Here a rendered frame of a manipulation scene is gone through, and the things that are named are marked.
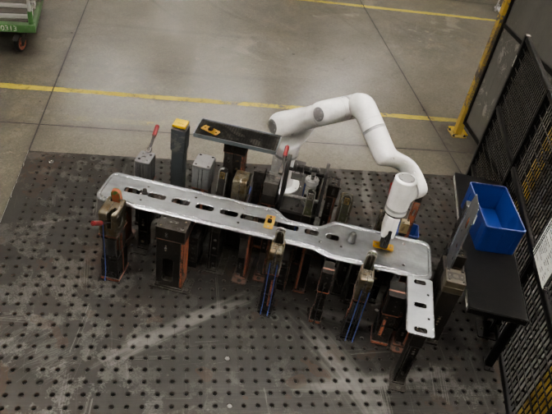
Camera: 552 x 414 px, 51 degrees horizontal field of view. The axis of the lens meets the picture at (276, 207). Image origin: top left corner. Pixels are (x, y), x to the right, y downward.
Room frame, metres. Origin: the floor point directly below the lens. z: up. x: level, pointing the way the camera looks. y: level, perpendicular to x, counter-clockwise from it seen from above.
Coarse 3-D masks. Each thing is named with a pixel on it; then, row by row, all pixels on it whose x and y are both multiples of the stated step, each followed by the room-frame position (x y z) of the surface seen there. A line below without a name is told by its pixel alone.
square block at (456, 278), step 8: (448, 272) 1.66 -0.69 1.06; (456, 272) 1.67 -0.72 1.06; (464, 272) 1.68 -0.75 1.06; (440, 280) 1.68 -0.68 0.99; (448, 280) 1.61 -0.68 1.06; (456, 280) 1.62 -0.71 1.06; (464, 280) 1.63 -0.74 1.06; (440, 288) 1.64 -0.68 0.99; (448, 288) 1.61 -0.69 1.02; (456, 288) 1.61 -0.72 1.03; (464, 288) 1.61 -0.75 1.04; (440, 296) 1.61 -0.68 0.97; (448, 296) 1.61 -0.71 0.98; (456, 296) 1.61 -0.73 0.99; (440, 304) 1.61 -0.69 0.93; (448, 304) 1.61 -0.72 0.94; (440, 312) 1.61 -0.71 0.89; (448, 312) 1.61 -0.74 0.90; (440, 320) 1.61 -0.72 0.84; (440, 328) 1.61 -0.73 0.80; (432, 344) 1.60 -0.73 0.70
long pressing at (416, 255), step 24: (168, 192) 1.90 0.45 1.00; (192, 192) 1.93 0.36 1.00; (192, 216) 1.78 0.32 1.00; (216, 216) 1.80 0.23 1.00; (240, 216) 1.83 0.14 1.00; (264, 216) 1.86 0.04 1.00; (288, 240) 1.74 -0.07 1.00; (312, 240) 1.77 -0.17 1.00; (360, 240) 1.82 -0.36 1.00; (408, 240) 1.87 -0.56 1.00; (360, 264) 1.68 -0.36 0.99; (384, 264) 1.70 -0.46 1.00; (408, 264) 1.72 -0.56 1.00
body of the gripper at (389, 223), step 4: (384, 216) 1.82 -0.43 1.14; (388, 216) 1.77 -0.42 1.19; (392, 216) 1.76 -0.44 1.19; (384, 220) 1.79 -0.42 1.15; (388, 220) 1.75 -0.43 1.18; (392, 220) 1.75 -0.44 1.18; (396, 220) 1.75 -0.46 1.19; (384, 224) 1.76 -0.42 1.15; (388, 224) 1.75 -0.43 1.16; (392, 224) 1.75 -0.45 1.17; (396, 224) 1.75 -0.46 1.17; (384, 228) 1.75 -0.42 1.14; (388, 228) 1.75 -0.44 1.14; (392, 228) 1.74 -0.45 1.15; (396, 228) 1.75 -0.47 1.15; (384, 232) 1.75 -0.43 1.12; (392, 232) 1.74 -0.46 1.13; (384, 236) 1.74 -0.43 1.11; (392, 236) 1.74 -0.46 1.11
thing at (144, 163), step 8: (144, 152) 2.06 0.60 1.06; (136, 160) 2.00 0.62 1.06; (144, 160) 2.01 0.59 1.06; (152, 160) 2.03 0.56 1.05; (136, 168) 1.99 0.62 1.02; (144, 168) 1.99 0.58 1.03; (152, 168) 2.03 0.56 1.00; (136, 176) 1.99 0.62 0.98; (144, 176) 1.99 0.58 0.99; (152, 176) 2.03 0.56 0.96; (136, 192) 2.00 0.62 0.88; (136, 216) 2.00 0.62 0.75; (152, 216) 2.05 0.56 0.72; (136, 224) 1.99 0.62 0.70
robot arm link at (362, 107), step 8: (352, 96) 2.06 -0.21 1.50; (360, 96) 2.03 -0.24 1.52; (368, 96) 2.03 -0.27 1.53; (352, 104) 2.02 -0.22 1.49; (360, 104) 2.00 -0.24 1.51; (368, 104) 1.99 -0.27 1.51; (352, 112) 2.01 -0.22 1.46; (360, 112) 1.98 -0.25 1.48; (368, 112) 1.97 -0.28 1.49; (376, 112) 1.98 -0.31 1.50; (360, 120) 1.97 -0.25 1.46; (368, 120) 1.95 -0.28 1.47; (376, 120) 1.95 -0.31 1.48; (368, 128) 1.93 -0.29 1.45
